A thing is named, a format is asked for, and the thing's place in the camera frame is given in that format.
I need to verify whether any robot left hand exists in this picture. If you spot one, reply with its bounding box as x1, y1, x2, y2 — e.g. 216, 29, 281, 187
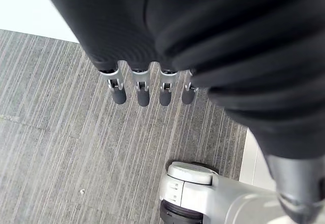
37, 0, 325, 224

